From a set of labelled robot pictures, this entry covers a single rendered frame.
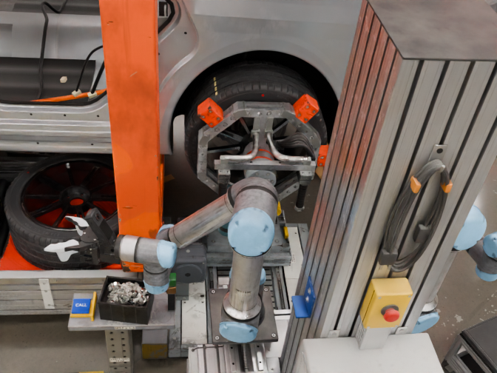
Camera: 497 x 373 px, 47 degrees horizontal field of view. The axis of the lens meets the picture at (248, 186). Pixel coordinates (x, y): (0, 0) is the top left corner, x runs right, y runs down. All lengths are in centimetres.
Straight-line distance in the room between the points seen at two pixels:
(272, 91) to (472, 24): 143
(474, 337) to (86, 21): 256
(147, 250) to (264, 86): 108
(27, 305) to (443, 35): 231
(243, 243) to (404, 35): 68
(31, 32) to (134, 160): 150
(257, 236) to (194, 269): 132
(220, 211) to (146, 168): 55
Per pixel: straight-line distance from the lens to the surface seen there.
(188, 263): 274
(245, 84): 248
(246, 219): 144
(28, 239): 281
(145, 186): 217
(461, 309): 340
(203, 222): 168
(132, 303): 239
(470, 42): 110
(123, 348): 267
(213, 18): 237
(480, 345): 284
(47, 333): 305
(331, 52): 251
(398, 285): 137
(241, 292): 166
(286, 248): 315
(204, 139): 249
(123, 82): 191
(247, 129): 261
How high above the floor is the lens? 247
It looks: 42 degrees down
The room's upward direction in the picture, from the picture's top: 7 degrees clockwise
